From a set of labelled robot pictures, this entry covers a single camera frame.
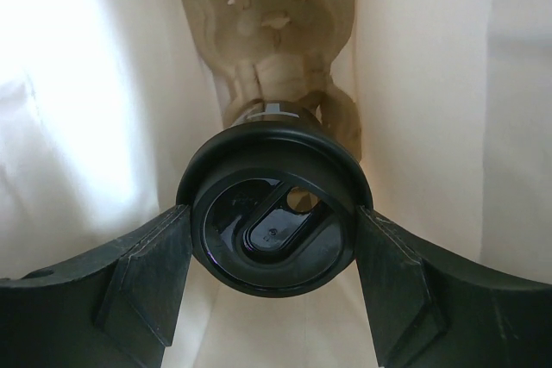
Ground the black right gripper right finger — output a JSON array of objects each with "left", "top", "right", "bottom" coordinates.
[{"left": 355, "top": 208, "right": 551, "bottom": 367}]

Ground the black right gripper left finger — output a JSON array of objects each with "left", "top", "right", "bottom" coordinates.
[{"left": 1, "top": 206, "right": 191, "bottom": 367}]

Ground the black plastic cup lid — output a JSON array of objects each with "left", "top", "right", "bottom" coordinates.
[{"left": 176, "top": 121, "right": 373, "bottom": 298}]

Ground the brown paper takeout bag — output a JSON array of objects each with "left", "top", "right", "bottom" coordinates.
[{"left": 1, "top": 0, "right": 551, "bottom": 367}]

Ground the dark paper coffee cup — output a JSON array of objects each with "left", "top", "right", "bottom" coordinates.
[{"left": 231, "top": 101, "right": 322, "bottom": 129}]

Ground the single brown pulp cup carrier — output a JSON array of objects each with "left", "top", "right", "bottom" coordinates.
[{"left": 181, "top": 0, "right": 361, "bottom": 158}]

